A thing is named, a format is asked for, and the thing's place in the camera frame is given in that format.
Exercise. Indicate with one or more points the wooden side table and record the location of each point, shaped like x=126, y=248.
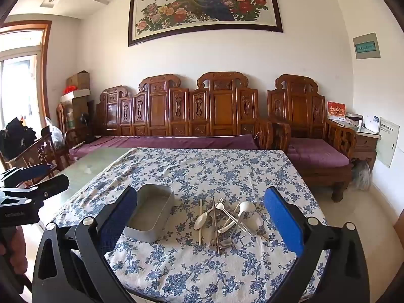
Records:
x=366, y=142

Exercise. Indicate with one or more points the framed peacock painting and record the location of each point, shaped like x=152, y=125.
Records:
x=202, y=6

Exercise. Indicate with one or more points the grey electrical panel box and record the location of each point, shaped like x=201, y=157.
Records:
x=366, y=45

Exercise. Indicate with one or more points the rectangular metal tin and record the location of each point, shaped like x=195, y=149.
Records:
x=148, y=210

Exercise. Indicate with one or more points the white box device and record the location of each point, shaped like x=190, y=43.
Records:
x=374, y=123

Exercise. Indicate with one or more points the red artificial flowers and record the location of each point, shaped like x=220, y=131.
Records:
x=71, y=89

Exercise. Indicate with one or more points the long purple sofa cushion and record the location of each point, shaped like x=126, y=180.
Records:
x=164, y=142

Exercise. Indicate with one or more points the wooden chair back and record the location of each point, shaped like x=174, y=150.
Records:
x=61, y=116

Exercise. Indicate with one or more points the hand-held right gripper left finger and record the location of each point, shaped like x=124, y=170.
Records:
x=121, y=214

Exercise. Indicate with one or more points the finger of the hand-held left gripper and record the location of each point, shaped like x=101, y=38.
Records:
x=31, y=171
x=50, y=187

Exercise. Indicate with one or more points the white wall panel cover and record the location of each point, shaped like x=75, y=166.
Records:
x=386, y=142

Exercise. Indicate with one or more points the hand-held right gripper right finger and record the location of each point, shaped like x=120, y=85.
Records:
x=284, y=224

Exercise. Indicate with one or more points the carved wooden sofa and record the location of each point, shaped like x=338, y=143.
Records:
x=157, y=107

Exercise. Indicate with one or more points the white ceramic spoon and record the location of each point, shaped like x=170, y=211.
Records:
x=247, y=207
x=200, y=221

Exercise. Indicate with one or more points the dark wooden chopstick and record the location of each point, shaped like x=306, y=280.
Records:
x=217, y=243

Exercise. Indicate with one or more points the carved wooden chair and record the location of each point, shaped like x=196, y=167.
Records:
x=41, y=154

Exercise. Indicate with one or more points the purple armchair cushion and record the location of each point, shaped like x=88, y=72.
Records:
x=315, y=151

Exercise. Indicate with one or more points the person's left hand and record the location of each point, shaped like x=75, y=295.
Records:
x=17, y=249

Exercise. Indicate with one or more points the brown cardboard box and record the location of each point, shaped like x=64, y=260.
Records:
x=79, y=82

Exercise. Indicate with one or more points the white plastic fork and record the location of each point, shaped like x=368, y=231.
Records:
x=220, y=202

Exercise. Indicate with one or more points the wooden door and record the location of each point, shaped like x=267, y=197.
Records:
x=400, y=227

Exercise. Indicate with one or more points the black bag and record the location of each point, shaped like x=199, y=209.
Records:
x=15, y=135

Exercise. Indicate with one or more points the clear plastic bag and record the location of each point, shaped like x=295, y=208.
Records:
x=56, y=135

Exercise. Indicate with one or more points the grey fluffy duster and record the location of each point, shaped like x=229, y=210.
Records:
x=361, y=175

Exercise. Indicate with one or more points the light bamboo chopstick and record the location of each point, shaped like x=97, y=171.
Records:
x=264, y=237
x=200, y=236

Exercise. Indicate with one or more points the red box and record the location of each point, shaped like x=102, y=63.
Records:
x=336, y=109

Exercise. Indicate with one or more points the wooden window frame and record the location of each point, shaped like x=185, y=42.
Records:
x=47, y=69

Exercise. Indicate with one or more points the carved wooden armchair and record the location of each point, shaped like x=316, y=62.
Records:
x=299, y=107

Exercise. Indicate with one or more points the blue floral tablecloth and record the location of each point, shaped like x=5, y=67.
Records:
x=202, y=170

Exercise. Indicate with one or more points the stacked cardboard boxes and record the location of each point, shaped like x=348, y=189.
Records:
x=77, y=107

